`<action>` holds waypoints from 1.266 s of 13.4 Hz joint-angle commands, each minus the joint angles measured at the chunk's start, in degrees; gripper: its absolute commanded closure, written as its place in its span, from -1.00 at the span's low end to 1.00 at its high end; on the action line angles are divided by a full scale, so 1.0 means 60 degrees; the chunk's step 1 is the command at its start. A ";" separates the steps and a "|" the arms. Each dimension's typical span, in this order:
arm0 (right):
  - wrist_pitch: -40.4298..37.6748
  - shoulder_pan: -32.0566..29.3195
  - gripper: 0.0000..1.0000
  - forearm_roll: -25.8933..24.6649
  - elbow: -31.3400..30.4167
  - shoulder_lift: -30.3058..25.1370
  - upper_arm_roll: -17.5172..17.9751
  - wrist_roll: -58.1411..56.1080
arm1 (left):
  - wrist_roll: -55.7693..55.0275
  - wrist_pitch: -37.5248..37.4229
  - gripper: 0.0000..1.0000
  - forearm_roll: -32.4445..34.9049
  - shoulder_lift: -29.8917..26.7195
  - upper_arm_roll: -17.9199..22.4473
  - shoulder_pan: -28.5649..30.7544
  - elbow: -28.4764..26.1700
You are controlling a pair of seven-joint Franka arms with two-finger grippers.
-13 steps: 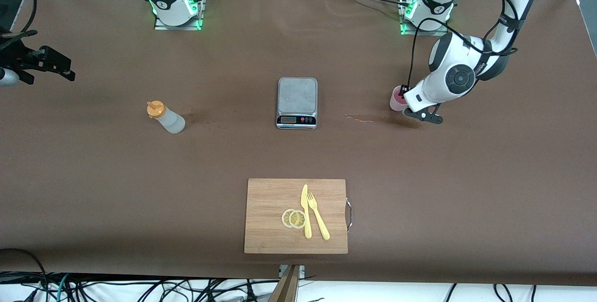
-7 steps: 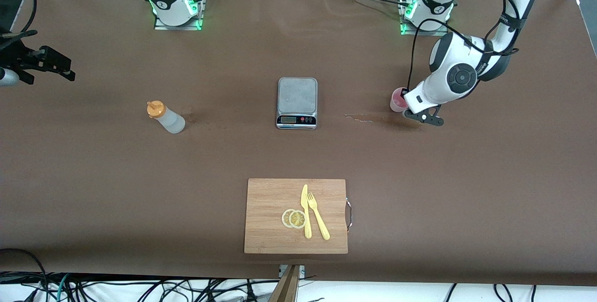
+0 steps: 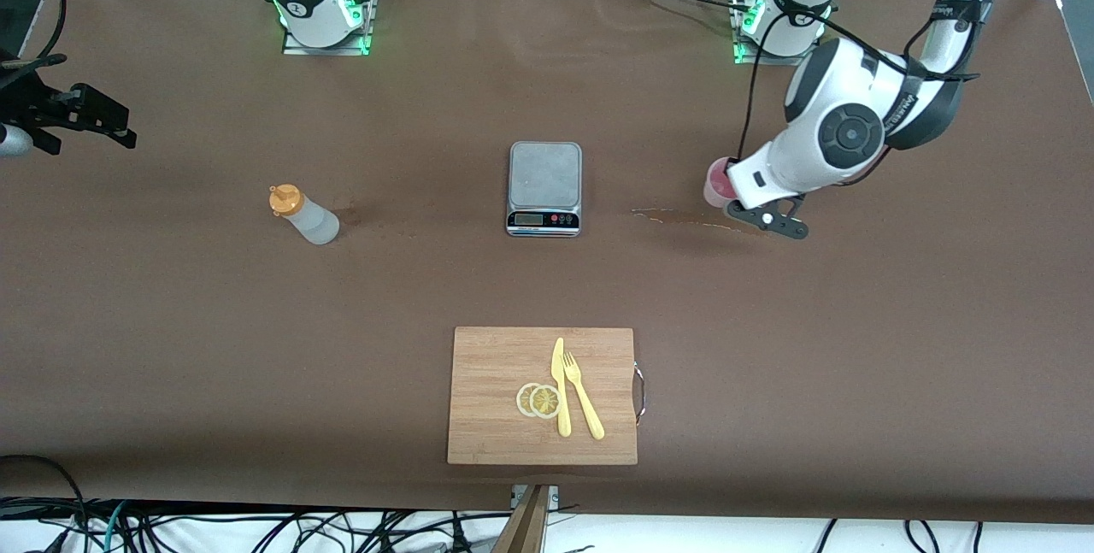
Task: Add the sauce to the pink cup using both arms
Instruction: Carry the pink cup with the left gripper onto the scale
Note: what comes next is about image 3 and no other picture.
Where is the pink plastic cup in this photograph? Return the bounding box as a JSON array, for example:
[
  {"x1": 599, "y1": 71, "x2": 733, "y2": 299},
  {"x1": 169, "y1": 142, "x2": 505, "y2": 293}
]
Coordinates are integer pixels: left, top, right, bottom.
[{"x1": 703, "y1": 157, "x2": 738, "y2": 209}]

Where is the translucent sauce bottle orange cap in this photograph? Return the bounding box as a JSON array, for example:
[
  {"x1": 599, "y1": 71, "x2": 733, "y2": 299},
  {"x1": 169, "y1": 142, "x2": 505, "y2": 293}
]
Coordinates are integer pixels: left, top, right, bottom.
[{"x1": 268, "y1": 184, "x2": 340, "y2": 245}]

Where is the silver digital kitchen scale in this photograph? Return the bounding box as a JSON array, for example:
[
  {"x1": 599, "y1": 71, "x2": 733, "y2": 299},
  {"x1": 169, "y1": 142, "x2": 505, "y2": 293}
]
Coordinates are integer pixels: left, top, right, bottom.
[{"x1": 506, "y1": 141, "x2": 583, "y2": 238}]

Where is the yellow plastic knife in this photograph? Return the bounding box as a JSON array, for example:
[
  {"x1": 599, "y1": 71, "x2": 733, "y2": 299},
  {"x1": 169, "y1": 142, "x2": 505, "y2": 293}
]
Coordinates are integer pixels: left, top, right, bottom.
[{"x1": 551, "y1": 338, "x2": 572, "y2": 438}]

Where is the yellow plastic fork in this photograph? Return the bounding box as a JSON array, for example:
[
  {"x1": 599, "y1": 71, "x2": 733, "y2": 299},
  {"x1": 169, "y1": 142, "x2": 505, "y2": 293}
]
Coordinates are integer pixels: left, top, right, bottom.
[{"x1": 563, "y1": 352, "x2": 605, "y2": 440}]

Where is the brown table mat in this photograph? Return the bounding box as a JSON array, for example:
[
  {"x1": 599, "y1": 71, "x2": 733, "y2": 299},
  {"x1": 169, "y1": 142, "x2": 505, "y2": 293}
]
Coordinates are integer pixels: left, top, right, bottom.
[{"x1": 0, "y1": 0, "x2": 1094, "y2": 524}]

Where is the wooden cutting board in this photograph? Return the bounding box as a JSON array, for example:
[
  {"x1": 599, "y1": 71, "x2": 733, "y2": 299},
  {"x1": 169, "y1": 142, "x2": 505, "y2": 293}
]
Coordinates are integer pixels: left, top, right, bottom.
[{"x1": 447, "y1": 327, "x2": 638, "y2": 466}]

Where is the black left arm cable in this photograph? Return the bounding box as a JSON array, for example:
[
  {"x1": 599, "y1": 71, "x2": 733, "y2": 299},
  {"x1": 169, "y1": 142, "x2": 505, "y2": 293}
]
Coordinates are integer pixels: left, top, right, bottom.
[{"x1": 737, "y1": 10, "x2": 909, "y2": 162}]

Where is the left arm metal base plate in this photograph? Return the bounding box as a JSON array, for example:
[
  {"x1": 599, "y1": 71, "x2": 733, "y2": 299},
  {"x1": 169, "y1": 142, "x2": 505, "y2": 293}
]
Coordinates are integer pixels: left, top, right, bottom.
[{"x1": 731, "y1": 0, "x2": 826, "y2": 67}]

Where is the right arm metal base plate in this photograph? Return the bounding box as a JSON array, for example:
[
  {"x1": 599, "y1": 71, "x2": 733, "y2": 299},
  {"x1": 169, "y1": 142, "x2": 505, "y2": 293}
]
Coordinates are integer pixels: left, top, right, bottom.
[{"x1": 280, "y1": 0, "x2": 377, "y2": 56}]

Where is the teal cable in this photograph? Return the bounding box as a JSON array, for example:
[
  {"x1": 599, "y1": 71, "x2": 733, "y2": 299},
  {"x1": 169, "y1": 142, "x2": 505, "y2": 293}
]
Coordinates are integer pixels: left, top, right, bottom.
[{"x1": 101, "y1": 500, "x2": 129, "y2": 552}]

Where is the brown wooden post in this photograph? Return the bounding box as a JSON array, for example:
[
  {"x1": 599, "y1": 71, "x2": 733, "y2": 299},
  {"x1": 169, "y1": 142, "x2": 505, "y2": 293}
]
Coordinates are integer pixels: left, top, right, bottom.
[{"x1": 491, "y1": 485, "x2": 552, "y2": 553}]

